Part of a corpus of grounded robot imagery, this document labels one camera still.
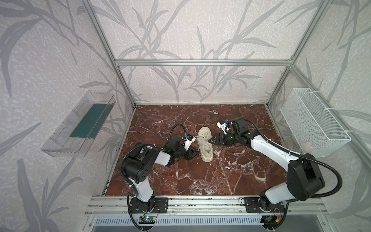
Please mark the white shoelace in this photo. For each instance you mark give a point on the white shoelace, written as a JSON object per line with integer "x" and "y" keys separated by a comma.
{"x": 203, "y": 137}

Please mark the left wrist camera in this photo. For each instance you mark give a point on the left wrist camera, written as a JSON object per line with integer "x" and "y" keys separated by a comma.
{"x": 189, "y": 139}

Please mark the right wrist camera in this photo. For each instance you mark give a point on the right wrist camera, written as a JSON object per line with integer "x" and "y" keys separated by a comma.
{"x": 225, "y": 126}

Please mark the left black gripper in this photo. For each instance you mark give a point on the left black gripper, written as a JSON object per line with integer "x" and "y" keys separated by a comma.
{"x": 188, "y": 152}

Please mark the aluminium frame cage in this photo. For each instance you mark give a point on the aluminium frame cage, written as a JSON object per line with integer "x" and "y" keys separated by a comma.
{"x": 290, "y": 64}

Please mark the green lit circuit board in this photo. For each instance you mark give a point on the green lit circuit board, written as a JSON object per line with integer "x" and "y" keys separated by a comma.
{"x": 147, "y": 219}

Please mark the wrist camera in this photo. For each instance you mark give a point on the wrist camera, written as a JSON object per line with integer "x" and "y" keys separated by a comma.
{"x": 225, "y": 126}
{"x": 189, "y": 139}

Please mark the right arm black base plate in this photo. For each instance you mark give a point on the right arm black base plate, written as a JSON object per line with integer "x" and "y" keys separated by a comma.
{"x": 258, "y": 205}

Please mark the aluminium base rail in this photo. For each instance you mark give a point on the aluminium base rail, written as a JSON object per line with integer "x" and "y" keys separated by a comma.
{"x": 205, "y": 211}

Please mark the right wiring connector bundle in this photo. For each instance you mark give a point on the right wiring connector bundle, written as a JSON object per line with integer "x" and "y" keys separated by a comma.
{"x": 270, "y": 220}

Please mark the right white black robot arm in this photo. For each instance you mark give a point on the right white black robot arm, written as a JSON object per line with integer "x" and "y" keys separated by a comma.
{"x": 304, "y": 177}

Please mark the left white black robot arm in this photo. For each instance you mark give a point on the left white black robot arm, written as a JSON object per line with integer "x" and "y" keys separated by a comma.
{"x": 139, "y": 161}

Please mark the pink object in basket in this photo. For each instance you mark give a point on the pink object in basket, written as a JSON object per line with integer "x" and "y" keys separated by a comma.
{"x": 308, "y": 147}

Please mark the white wire mesh basket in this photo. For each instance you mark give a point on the white wire mesh basket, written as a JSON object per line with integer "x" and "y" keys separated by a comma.
{"x": 311, "y": 121}

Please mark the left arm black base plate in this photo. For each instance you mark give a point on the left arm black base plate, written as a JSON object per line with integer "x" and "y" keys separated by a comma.
{"x": 154, "y": 205}

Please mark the clear plastic wall bin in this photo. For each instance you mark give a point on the clear plastic wall bin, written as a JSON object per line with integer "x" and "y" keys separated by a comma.
{"x": 76, "y": 134}

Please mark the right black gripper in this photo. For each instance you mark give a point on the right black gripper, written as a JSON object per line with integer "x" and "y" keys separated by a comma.
{"x": 222, "y": 137}

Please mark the cream white sneaker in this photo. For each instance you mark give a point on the cream white sneaker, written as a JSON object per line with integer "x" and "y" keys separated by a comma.
{"x": 206, "y": 150}

